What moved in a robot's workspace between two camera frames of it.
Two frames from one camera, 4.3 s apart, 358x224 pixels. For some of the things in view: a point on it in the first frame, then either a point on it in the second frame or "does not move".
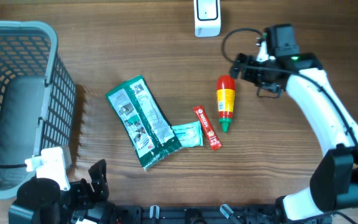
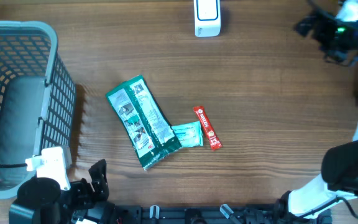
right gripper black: (246, 61) → (323, 33)
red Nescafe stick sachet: (207, 127) does not move
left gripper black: (87, 200) does not move
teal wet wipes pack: (189, 134) does not move
